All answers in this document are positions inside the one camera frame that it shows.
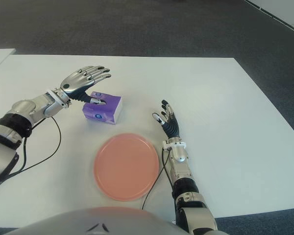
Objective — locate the round pink plate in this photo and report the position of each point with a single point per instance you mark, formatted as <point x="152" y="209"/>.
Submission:
<point x="126" y="166"/>

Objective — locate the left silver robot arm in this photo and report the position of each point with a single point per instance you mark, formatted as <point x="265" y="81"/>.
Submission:
<point x="24" y="110"/>

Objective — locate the silver robot torso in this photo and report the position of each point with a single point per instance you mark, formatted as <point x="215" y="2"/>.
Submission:
<point x="95" y="220"/>

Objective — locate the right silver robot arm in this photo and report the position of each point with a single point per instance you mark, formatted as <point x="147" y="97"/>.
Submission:
<point x="183" y="171"/>

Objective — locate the purple tissue paper pack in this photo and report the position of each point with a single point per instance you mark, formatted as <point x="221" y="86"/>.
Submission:
<point x="107" y="109"/>

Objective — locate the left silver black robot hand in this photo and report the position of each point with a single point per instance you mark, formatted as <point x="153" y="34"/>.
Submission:
<point x="76" y="80"/>

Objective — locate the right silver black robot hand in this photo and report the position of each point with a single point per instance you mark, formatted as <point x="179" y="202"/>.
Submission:
<point x="171" y="126"/>

